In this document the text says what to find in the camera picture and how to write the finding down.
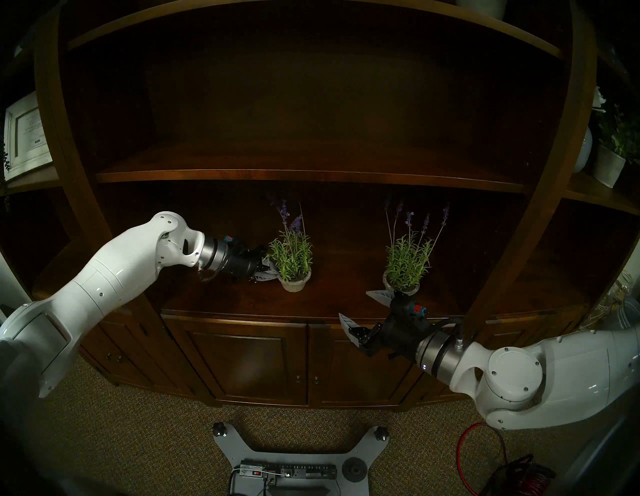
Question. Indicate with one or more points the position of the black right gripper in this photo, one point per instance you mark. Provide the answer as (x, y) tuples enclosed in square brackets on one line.
[(405, 329)]

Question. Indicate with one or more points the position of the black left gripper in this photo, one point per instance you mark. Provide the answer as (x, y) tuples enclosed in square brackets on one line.
[(242, 260)]

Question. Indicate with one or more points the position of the fake lavender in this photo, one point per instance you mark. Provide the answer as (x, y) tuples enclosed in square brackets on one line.
[(407, 260), (292, 260)]

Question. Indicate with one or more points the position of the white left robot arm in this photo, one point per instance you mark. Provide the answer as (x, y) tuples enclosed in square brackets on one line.
[(100, 290)]

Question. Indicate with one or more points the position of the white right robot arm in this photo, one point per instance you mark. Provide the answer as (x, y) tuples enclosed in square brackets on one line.
[(550, 375)]

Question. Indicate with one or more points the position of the green plant in white pot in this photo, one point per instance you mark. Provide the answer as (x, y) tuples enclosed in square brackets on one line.
[(607, 170)]

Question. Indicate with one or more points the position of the dark hanging vine plant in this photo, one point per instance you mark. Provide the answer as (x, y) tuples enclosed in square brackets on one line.
[(5, 157)]

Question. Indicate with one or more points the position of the black star knob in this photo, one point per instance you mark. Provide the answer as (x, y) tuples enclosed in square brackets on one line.
[(382, 433), (220, 429)]

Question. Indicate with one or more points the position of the black round caster disc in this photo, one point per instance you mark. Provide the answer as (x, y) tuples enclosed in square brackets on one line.
[(355, 469)]

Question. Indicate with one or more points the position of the dark wooden bookcase cabinet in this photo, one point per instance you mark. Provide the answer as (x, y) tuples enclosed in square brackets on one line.
[(300, 100)]

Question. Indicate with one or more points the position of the small white ceramic vase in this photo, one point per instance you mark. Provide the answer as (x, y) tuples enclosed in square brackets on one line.
[(582, 152)]

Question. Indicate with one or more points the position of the white framed certificate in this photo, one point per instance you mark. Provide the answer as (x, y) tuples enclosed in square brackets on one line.
[(27, 135)]

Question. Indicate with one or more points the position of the power strip with red switch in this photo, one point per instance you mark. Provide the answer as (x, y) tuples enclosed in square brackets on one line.
[(295, 471)]

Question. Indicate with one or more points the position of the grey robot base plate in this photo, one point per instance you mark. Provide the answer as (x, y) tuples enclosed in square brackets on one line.
[(235, 452)]

